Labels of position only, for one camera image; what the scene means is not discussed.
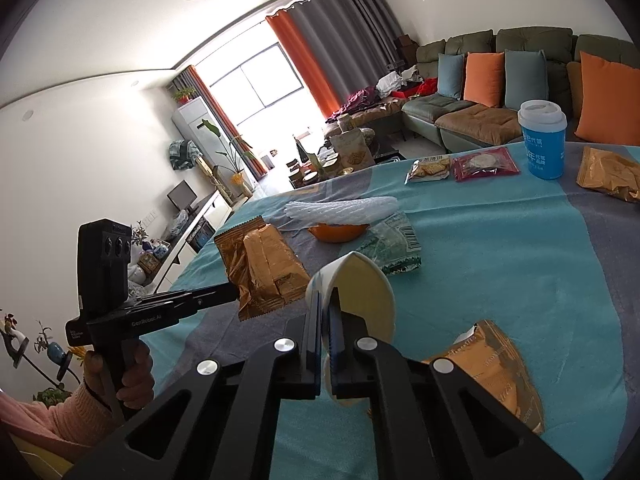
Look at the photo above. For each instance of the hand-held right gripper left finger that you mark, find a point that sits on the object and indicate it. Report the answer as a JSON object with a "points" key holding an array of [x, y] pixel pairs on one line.
{"points": [[315, 350]]}

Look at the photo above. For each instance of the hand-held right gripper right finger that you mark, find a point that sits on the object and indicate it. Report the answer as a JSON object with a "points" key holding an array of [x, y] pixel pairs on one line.
{"points": [[336, 335]]}

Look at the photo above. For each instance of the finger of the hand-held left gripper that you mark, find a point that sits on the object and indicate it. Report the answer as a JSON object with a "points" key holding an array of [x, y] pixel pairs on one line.
{"points": [[215, 300], [200, 292]]}

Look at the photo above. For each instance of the blue dotted paper cup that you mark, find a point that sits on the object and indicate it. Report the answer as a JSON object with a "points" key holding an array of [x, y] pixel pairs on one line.
{"points": [[365, 290]]}

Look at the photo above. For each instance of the golden wrapper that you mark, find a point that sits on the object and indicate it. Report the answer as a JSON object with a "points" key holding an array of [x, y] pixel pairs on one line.
{"points": [[490, 380], [265, 270]]}

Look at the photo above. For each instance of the green printed clear wrapper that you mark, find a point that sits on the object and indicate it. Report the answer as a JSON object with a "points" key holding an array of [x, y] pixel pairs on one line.
{"points": [[392, 247]]}

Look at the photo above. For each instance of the white foam fruit net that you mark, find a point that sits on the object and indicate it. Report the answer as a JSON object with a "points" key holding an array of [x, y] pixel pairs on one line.
{"points": [[340, 210]]}

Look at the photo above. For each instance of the person's left forearm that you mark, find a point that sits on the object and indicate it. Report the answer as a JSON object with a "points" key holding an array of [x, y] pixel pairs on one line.
{"points": [[50, 420]]}

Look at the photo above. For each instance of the person's left hand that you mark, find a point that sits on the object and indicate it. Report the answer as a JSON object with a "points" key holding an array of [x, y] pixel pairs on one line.
{"points": [[140, 380]]}

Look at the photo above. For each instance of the white lidded jar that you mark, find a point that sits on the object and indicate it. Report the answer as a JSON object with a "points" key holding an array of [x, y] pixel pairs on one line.
{"points": [[136, 274]]}

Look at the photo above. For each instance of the blue vase with flowers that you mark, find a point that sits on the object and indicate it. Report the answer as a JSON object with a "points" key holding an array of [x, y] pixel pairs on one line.
{"points": [[141, 237]]}

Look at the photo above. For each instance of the blue white porcelain jar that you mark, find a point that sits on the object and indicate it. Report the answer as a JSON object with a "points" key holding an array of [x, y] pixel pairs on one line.
{"points": [[160, 250]]}

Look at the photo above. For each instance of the clear plastic bag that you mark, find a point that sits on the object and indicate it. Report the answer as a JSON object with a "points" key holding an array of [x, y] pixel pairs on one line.
{"points": [[176, 222]]}

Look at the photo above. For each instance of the white TV cabinet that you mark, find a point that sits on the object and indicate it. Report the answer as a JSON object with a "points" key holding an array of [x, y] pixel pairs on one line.
{"points": [[212, 215]]}

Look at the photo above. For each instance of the black monitor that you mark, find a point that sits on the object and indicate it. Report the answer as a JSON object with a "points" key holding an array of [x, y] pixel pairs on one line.
{"points": [[181, 195]]}

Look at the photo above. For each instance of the decorative plant stand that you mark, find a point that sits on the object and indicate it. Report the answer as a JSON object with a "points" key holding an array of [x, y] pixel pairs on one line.
{"points": [[57, 355]]}

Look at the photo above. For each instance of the cloth covered standing fan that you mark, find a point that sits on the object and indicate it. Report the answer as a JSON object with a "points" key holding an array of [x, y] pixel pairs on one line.
{"points": [[182, 155]]}

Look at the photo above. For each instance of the group of jars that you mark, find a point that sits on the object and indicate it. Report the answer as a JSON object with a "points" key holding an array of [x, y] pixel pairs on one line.
{"points": [[310, 177]]}

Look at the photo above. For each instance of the tall leafy potted plant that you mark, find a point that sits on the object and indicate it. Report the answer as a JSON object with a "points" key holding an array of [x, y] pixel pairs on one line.
{"points": [[210, 127]]}

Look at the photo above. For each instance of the white standing air conditioner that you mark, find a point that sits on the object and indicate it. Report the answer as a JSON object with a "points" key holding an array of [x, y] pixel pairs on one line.
{"points": [[192, 120]]}

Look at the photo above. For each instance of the dark bottle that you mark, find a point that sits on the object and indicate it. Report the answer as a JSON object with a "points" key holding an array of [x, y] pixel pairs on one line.
{"points": [[301, 150]]}

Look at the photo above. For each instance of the beige snack bag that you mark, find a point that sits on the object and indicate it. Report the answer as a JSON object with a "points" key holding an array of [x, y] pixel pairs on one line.
{"points": [[357, 155]]}

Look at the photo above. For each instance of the small potted green plant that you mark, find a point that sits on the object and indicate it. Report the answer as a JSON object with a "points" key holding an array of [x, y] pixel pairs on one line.
{"points": [[184, 96]]}

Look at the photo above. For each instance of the orange and grey curtain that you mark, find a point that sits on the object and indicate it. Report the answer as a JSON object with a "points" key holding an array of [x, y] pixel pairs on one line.
{"points": [[220, 110], [350, 35]]}

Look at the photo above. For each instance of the clear cracker packet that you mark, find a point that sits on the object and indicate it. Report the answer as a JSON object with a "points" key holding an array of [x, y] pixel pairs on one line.
{"points": [[427, 170]]}

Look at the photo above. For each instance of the dark topped coffee table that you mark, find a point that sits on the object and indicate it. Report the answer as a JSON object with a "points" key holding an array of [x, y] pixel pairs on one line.
{"points": [[385, 152]]}

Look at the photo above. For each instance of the window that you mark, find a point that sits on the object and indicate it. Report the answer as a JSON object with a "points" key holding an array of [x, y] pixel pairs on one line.
{"points": [[260, 90]]}

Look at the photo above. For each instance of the yellow cloth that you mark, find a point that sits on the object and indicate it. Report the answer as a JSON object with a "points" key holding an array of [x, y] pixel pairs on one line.
{"points": [[35, 462]]}

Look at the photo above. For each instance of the red snack packet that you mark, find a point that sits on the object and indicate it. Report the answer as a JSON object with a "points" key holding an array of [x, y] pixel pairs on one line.
{"points": [[482, 165]]}

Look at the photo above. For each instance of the purple clothes pile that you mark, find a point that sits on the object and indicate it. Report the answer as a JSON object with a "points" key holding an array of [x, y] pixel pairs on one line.
{"points": [[360, 100]]}

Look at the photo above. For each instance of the brown seat mat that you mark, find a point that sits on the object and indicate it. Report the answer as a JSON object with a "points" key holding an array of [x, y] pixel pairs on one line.
{"points": [[475, 125]]}

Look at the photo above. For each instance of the white clothes pile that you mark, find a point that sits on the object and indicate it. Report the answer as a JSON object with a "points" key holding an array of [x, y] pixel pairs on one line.
{"points": [[400, 82]]}

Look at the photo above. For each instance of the red cloth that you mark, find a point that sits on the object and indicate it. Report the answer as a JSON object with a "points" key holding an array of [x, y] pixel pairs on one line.
{"points": [[425, 89]]}

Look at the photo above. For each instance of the blue cup with white lid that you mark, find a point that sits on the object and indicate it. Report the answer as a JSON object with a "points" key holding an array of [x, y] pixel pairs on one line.
{"points": [[542, 155]]}

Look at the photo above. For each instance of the blue cushion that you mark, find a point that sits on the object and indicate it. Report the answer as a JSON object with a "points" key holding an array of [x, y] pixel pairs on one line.
{"points": [[450, 77], [525, 80]]}

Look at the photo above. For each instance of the brown box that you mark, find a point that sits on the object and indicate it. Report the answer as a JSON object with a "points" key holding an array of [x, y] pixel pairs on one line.
{"points": [[406, 50]]}

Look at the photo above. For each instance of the orange cushion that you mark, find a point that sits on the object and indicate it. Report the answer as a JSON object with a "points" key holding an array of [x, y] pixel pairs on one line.
{"points": [[484, 80], [607, 100]]}

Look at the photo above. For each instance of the sealed golden snack packet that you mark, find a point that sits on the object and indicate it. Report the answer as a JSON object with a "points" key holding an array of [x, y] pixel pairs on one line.
{"points": [[607, 175]]}

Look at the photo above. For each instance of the brown sofa back cover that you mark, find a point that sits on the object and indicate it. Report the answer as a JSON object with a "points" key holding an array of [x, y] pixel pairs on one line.
{"points": [[574, 90]]}

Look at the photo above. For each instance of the green sofa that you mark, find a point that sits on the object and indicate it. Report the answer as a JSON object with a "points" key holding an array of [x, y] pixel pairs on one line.
{"points": [[530, 40]]}

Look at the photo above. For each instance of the picture frame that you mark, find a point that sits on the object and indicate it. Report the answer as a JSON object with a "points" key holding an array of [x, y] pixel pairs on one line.
{"points": [[147, 262]]}

